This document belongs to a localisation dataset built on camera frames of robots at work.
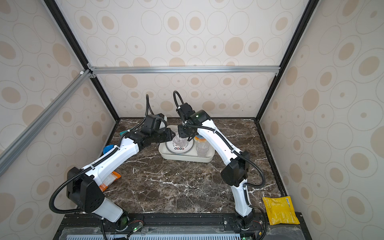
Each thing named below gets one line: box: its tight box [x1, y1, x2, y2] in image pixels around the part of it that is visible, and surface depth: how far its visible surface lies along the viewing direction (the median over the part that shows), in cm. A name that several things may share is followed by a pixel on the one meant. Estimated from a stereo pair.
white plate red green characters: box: [165, 138, 195, 154], surface depth 102 cm
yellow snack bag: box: [262, 196, 300, 226], surface depth 77 cm
